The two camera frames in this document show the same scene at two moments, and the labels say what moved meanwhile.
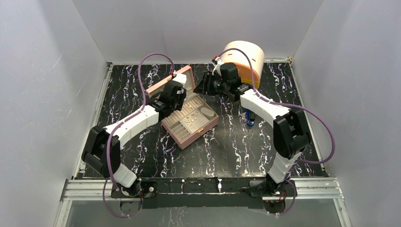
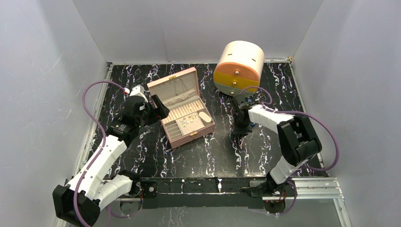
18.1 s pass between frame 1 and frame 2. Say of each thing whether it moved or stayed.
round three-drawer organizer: stayed
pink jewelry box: moved
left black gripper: moved
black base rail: stayed
